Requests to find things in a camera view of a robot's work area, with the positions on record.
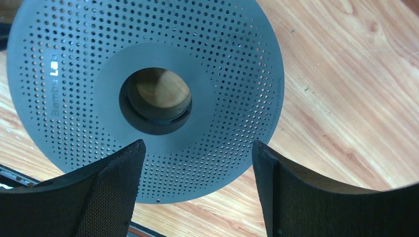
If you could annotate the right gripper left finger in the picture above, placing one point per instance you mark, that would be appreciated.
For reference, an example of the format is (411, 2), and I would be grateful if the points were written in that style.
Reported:
(96, 200)

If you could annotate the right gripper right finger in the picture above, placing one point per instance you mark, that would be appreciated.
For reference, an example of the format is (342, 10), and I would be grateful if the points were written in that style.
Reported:
(299, 202)

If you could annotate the dark grey cable spool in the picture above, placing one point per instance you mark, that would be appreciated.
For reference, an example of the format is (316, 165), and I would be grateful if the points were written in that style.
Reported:
(68, 65)

